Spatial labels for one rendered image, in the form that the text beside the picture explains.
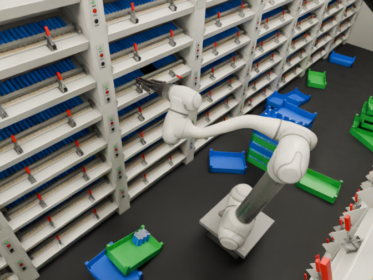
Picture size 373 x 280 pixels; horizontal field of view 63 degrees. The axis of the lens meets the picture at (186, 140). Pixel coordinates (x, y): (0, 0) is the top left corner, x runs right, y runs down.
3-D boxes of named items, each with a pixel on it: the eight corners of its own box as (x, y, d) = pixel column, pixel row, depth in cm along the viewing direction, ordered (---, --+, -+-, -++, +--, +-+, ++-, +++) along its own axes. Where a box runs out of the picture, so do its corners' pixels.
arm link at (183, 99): (171, 81, 149) (163, 106, 151) (195, 89, 140) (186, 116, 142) (185, 86, 158) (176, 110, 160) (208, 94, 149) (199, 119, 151)
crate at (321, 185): (339, 187, 248) (343, 180, 243) (333, 204, 236) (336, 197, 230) (303, 171, 260) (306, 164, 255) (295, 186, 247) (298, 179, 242)
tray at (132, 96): (189, 74, 203) (193, 63, 196) (115, 112, 169) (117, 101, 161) (169, 54, 208) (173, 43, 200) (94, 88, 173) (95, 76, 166)
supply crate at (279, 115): (300, 129, 239) (303, 120, 233) (289, 141, 227) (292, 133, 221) (266, 113, 252) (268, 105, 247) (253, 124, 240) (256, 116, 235)
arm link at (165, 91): (181, 98, 160) (174, 95, 163) (180, 82, 155) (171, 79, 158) (169, 105, 155) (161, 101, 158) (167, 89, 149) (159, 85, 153)
